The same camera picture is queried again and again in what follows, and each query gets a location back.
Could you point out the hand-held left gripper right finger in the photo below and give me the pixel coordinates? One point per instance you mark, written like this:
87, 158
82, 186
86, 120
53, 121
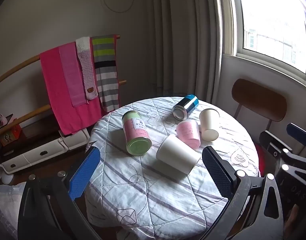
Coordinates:
216, 171

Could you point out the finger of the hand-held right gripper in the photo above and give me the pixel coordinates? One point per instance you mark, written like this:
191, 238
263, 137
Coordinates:
299, 133
273, 141

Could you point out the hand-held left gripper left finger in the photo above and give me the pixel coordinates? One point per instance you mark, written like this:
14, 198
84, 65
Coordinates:
84, 172

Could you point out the large white cup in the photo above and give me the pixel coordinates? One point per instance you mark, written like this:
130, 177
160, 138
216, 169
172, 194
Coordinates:
176, 155

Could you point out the cream paper cup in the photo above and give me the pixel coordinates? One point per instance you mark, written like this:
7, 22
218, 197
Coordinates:
209, 126

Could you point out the pink cup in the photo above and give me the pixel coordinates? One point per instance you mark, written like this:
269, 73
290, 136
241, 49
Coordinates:
189, 132

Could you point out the red cushion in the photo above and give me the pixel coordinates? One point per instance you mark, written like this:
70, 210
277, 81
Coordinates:
261, 160

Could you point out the white storage drawer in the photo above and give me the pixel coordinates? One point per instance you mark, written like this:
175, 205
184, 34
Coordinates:
76, 137
35, 156

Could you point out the brown wooden chair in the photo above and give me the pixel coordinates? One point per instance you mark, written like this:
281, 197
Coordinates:
259, 100

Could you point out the green and pink canister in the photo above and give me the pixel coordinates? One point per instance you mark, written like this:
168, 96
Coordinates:
136, 132

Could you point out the round table with quilted cloth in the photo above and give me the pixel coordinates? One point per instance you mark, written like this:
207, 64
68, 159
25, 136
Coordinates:
148, 195

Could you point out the blue and silver can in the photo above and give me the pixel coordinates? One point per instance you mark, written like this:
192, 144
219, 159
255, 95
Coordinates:
185, 106

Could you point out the hot pink towel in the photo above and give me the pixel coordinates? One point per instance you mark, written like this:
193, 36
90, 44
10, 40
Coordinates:
58, 100

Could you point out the red box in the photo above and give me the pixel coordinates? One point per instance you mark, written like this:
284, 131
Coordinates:
9, 135

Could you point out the pale printed bedding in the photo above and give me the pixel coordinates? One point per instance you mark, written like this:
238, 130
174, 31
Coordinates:
4, 205

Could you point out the light pink towel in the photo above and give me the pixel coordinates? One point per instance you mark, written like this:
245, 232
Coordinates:
71, 80

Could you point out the small dark framed screen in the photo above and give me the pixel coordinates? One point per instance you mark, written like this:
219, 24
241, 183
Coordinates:
4, 123

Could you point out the striped grey green scarf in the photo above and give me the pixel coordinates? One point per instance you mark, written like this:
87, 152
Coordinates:
106, 80

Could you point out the pink and white knit scarf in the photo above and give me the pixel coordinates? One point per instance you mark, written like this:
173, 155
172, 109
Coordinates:
86, 70

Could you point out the white framed window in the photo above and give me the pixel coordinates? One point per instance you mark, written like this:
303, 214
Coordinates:
273, 17

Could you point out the wooden towel rack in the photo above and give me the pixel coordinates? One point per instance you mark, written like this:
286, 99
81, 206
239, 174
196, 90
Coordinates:
15, 70

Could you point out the beige curtain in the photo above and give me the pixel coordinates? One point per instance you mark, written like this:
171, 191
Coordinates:
183, 37

